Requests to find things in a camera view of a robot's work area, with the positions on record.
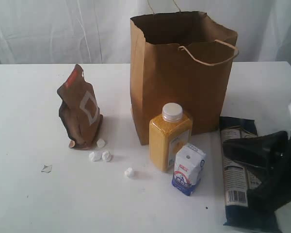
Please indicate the spaghetti pasta package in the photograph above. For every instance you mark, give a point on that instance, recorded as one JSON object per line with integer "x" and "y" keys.
{"x": 237, "y": 180}

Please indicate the white blue salt packet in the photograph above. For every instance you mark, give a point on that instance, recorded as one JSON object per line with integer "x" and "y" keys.
{"x": 188, "y": 168}

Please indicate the brown orange snack pouch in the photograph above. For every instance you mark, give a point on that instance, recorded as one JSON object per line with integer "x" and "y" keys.
{"x": 79, "y": 111}

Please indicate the brown paper bag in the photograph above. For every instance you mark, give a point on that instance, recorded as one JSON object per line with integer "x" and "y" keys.
{"x": 183, "y": 57}

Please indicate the yellow millet bottle white cap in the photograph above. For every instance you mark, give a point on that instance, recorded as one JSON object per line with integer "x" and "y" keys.
{"x": 168, "y": 132}

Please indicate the white backdrop curtain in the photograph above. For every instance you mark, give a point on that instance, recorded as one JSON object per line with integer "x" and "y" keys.
{"x": 98, "y": 31}

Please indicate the white crumpled ball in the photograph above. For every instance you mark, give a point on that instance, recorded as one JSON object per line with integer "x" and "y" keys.
{"x": 95, "y": 156}
{"x": 129, "y": 172}
{"x": 106, "y": 156}
{"x": 101, "y": 143}

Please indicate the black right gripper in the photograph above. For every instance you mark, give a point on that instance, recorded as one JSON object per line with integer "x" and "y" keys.
{"x": 273, "y": 152}

